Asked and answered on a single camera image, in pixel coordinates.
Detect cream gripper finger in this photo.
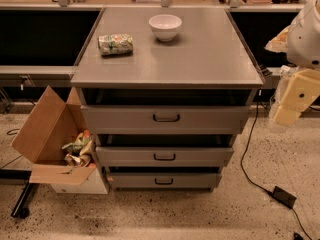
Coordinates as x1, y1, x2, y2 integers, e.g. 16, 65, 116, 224
273, 106, 301, 126

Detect grey drawer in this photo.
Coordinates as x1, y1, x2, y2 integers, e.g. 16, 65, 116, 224
107, 173, 221, 190
81, 105, 249, 134
97, 147, 233, 167

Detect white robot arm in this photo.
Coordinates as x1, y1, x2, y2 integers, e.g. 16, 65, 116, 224
269, 0, 320, 126

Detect grey drawer cabinet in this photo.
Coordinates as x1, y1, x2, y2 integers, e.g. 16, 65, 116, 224
71, 6, 263, 176

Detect grey bottom drawer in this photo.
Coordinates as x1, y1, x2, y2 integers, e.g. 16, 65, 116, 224
107, 173, 221, 190

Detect grey top drawer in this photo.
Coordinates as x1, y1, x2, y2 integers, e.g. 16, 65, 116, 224
81, 105, 249, 134

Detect open cardboard box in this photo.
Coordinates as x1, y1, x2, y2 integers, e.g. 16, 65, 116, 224
11, 86, 95, 185

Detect black power adapter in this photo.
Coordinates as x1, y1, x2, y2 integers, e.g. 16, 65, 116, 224
272, 186, 296, 209

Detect white ceramic bowl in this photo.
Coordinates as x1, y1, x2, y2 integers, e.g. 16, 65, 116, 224
149, 14, 182, 41

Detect green chip bag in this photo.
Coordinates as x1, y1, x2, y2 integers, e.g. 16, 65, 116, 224
98, 34, 133, 56

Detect white box under cardboard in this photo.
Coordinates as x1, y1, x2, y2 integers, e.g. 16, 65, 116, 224
51, 169, 109, 194

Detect crumpled snack bags in box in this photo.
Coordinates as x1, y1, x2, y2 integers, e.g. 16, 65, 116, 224
62, 130, 94, 167

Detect black metal floor stand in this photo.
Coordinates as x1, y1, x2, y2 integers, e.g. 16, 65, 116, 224
0, 169, 39, 219

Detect black power cable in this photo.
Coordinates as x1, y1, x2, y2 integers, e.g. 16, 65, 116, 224
240, 89, 314, 240

